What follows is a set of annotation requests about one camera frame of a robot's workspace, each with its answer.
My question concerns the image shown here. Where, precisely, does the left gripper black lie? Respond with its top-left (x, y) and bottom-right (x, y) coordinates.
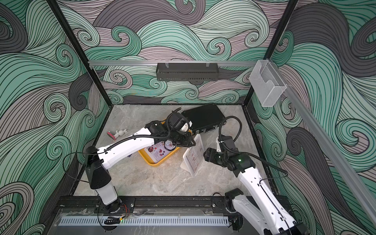
top-left (167, 132), bottom-right (197, 148)

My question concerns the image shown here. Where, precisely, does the white acrylic menu holder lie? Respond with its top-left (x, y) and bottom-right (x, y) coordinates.
top-left (180, 134), bottom-right (205, 177)

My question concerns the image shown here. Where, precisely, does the special menu paper sheet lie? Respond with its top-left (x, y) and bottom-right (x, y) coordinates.
top-left (144, 141), bottom-right (178, 164)

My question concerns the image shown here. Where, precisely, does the old menu sheet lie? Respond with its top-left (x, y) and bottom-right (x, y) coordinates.
top-left (187, 135), bottom-right (204, 175)

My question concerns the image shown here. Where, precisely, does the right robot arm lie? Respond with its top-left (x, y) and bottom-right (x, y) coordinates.
top-left (204, 134), bottom-right (310, 235)

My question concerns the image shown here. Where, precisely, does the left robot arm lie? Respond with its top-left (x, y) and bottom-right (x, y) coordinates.
top-left (84, 110), bottom-right (195, 211)

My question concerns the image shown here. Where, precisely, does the black hard case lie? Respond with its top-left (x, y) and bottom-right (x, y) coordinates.
top-left (182, 104), bottom-right (225, 135)

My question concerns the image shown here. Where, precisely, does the yellow plastic tray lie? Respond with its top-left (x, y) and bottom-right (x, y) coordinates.
top-left (137, 121), bottom-right (193, 167)

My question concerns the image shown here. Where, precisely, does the white bunny figurine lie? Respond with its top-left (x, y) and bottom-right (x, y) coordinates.
top-left (114, 129), bottom-right (127, 139)

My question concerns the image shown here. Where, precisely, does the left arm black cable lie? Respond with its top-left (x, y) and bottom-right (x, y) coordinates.
top-left (62, 107), bottom-right (183, 184)

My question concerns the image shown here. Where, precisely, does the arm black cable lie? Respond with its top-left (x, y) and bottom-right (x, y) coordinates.
top-left (62, 107), bottom-right (183, 184)
top-left (218, 115), bottom-right (289, 180)

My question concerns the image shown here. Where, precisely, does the black wall shelf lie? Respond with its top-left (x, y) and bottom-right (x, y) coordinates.
top-left (156, 63), bottom-right (219, 82)

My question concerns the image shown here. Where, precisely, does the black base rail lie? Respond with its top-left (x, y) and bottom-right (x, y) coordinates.
top-left (57, 195), bottom-right (235, 214)

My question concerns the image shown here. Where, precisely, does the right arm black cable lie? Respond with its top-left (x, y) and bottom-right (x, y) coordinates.
top-left (218, 115), bottom-right (289, 180)

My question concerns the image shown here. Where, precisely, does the white slotted cable duct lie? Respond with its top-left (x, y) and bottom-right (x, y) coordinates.
top-left (58, 216), bottom-right (230, 226)

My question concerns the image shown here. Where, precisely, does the clear wall brochure holder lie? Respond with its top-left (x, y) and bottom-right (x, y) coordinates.
top-left (249, 60), bottom-right (287, 107)

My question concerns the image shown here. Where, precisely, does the aluminium back rail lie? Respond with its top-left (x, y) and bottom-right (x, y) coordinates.
top-left (88, 60), bottom-right (257, 67)

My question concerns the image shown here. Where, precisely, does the aluminium rail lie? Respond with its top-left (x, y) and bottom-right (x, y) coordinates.
top-left (88, 60), bottom-right (257, 67)
top-left (270, 61), bottom-right (376, 225)

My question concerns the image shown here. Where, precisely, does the aluminium right rail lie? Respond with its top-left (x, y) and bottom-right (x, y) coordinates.
top-left (270, 61), bottom-right (376, 225)

